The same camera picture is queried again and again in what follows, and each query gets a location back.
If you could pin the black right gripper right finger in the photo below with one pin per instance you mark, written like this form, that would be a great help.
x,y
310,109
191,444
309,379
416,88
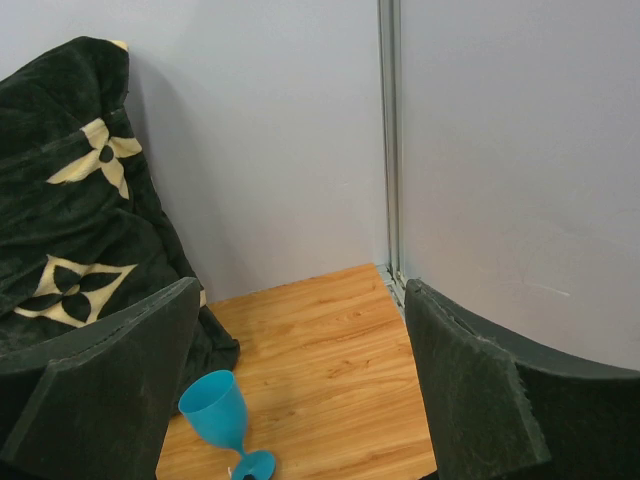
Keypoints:
x,y
502,406

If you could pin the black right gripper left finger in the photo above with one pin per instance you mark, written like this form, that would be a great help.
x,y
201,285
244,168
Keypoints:
x,y
95,403

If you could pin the blue wine glass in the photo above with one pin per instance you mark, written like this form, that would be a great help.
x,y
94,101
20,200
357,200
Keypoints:
x,y
215,408

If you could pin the black floral plush blanket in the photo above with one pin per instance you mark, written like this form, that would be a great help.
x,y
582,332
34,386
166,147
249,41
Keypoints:
x,y
83,231

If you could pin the aluminium frame post right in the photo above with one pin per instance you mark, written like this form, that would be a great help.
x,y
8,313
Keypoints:
x,y
389,26

